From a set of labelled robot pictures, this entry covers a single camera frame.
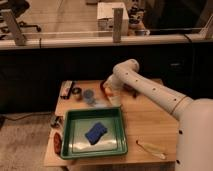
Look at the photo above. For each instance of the purple bowl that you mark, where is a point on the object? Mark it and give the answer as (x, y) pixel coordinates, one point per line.
(129, 88)

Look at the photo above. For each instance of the small metal cup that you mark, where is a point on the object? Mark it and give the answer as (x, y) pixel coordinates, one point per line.
(77, 93)

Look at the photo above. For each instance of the red-brown bowl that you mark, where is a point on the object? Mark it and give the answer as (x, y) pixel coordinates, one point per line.
(102, 88)

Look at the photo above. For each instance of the wooden post middle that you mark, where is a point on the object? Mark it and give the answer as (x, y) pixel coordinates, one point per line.
(117, 24)

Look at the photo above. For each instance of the blue sponge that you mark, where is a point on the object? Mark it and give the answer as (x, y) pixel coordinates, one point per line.
(95, 133)

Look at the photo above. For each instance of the black office chair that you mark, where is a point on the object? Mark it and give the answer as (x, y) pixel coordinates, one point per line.
(18, 7)

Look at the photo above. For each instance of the orange-red apple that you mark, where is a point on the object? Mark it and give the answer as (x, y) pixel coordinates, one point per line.
(109, 93)

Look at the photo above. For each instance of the blue plastic cup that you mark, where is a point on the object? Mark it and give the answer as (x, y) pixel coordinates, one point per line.
(88, 96)

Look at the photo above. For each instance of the wooden post left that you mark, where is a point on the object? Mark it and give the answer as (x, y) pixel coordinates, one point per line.
(13, 26)

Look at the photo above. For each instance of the wooden post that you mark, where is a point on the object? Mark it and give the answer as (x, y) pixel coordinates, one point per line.
(13, 26)
(117, 24)

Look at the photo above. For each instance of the white paper cup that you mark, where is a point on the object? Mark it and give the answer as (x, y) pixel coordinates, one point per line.
(116, 101)

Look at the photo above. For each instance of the small dark gadget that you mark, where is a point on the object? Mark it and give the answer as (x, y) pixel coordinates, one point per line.
(56, 122)

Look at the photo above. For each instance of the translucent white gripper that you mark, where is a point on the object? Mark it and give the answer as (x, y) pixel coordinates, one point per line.
(113, 83)

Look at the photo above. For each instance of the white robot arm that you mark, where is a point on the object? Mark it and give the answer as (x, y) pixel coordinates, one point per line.
(194, 150)

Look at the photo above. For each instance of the yellow banana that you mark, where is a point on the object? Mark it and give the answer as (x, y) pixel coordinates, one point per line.
(154, 150)

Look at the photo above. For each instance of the white cardboard box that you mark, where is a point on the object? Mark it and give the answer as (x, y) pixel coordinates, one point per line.
(105, 15)

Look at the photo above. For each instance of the red object at table edge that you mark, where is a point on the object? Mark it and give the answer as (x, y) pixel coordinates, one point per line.
(57, 143)

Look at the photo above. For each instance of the green plastic tray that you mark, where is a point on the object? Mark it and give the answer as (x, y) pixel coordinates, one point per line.
(78, 122)

